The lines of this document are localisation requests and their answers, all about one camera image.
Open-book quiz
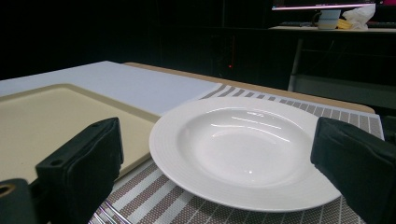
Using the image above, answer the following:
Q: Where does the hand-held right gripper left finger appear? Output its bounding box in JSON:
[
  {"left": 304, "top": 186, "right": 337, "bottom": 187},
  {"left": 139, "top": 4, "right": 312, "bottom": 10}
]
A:
[{"left": 35, "top": 117, "right": 124, "bottom": 224}]

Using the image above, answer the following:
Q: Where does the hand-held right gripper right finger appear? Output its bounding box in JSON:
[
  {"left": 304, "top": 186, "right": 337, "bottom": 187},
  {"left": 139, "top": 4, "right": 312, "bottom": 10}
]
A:
[{"left": 310, "top": 117, "right": 396, "bottom": 224}]

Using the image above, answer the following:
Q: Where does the silver fork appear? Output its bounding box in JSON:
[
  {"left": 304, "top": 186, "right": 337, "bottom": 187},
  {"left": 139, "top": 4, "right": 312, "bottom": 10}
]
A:
[{"left": 92, "top": 199, "right": 134, "bottom": 224}]

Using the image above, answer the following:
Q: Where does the beige plastic tray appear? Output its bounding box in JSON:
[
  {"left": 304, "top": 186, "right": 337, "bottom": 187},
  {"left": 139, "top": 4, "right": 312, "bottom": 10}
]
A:
[{"left": 0, "top": 82, "right": 162, "bottom": 185}]

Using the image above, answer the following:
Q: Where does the white board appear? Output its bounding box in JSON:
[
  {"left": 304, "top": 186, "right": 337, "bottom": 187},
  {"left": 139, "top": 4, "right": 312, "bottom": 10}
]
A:
[{"left": 0, "top": 60, "right": 222, "bottom": 117}]

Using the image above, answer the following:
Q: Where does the striped woven placemat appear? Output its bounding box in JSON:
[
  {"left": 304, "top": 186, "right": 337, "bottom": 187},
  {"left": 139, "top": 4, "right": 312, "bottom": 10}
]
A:
[{"left": 88, "top": 83, "right": 385, "bottom": 224}]

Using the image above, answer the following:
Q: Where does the background desk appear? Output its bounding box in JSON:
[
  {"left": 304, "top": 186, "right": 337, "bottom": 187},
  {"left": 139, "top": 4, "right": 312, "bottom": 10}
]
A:
[{"left": 268, "top": 25, "right": 396, "bottom": 110}]

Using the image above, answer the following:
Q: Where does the white deep plate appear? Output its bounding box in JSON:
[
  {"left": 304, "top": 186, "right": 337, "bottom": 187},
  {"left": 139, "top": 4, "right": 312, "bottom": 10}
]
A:
[{"left": 148, "top": 96, "right": 343, "bottom": 213}]

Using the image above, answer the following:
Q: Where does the yellow object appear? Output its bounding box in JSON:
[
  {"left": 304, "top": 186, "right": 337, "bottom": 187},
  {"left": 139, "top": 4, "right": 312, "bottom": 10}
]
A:
[{"left": 336, "top": 18, "right": 353, "bottom": 30}]

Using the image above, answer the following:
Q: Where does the white plastic bag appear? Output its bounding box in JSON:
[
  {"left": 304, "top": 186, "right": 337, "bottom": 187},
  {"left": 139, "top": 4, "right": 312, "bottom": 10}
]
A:
[{"left": 341, "top": 3, "right": 376, "bottom": 31}]

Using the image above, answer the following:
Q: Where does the pale blue cup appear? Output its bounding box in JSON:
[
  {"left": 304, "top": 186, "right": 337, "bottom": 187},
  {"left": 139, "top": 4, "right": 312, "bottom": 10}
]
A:
[{"left": 311, "top": 9, "right": 342, "bottom": 31}]

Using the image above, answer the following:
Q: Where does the computer monitor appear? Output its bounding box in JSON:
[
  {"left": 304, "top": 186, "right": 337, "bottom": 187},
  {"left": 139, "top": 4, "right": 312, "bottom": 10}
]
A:
[{"left": 271, "top": 0, "right": 396, "bottom": 11}]

